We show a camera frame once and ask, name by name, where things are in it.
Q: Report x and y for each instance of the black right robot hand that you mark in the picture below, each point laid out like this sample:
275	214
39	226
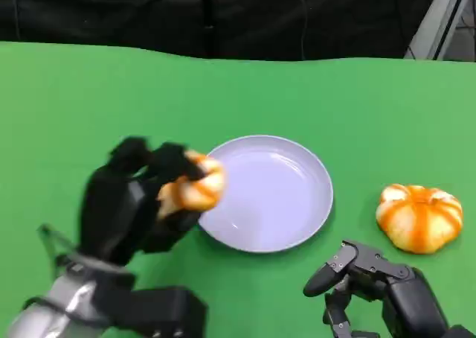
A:
401	300

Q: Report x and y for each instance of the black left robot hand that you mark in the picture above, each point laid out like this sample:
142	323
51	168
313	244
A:
111	211

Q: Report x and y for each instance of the orange and white bread roll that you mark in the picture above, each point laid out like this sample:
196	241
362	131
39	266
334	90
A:
416	222
201	194

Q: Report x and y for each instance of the green table cloth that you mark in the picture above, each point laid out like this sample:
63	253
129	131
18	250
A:
74	99

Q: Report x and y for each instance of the lilac plate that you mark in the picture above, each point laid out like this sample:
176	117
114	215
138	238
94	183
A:
267	196

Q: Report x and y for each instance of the black backdrop cloth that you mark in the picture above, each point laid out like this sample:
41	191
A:
148	10

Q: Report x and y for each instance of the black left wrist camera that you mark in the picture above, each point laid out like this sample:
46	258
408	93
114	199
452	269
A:
163	312

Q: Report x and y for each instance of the aluminium frame post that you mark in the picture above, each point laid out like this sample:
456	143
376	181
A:
431	21

